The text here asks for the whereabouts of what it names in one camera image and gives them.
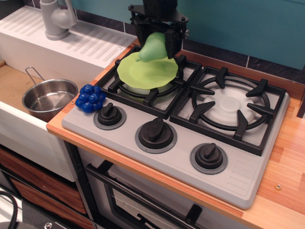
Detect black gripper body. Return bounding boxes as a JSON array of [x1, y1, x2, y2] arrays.
[[128, 0, 189, 38]]

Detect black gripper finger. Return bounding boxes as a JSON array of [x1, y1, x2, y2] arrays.
[[134, 22, 154, 47], [164, 29, 184, 59]]

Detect green toy pear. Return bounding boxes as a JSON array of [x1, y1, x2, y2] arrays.
[[136, 32, 167, 62]]

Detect light green plate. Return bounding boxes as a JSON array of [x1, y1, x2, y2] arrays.
[[117, 52, 178, 89]]

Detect blue toy blueberry cluster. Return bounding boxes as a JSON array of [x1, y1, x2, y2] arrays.
[[75, 84, 106, 113]]

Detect white toy sink unit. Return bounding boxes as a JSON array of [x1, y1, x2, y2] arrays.
[[0, 6, 135, 182]]

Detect stainless steel pot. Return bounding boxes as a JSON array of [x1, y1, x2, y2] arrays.
[[22, 74, 78, 122]]

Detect black right burner grate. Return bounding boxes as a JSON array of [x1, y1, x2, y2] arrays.
[[170, 66, 286, 156]]

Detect black burner grate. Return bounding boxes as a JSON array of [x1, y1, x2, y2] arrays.
[[170, 66, 286, 156], [97, 45, 202, 119]]

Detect black left burner grate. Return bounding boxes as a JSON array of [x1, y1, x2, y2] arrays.
[[97, 45, 202, 119]]

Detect grey toy faucet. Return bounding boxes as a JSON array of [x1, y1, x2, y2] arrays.
[[40, 0, 77, 41]]

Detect black left stove knob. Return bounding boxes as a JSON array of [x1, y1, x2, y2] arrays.
[[93, 103, 127, 130]]

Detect black stove knob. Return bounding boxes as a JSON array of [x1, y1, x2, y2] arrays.
[[93, 103, 127, 130], [190, 143, 228, 175], [135, 118, 178, 154]]

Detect grey toy stove top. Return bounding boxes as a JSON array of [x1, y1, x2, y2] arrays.
[[62, 66, 290, 209]]

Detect black middle stove knob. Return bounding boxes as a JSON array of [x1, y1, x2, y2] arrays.
[[135, 118, 178, 154]]

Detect black right stove knob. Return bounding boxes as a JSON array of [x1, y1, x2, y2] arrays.
[[190, 143, 228, 175]]

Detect toy oven door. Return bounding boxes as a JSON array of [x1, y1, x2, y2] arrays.
[[79, 149, 247, 229]]

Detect wooden drawer front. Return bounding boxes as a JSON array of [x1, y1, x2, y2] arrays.
[[0, 146, 94, 229]]

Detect black oven door handle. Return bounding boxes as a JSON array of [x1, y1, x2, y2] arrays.
[[85, 161, 202, 229]]

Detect black cable at bottom left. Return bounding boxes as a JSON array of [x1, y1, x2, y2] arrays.
[[0, 190, 20, 229]]

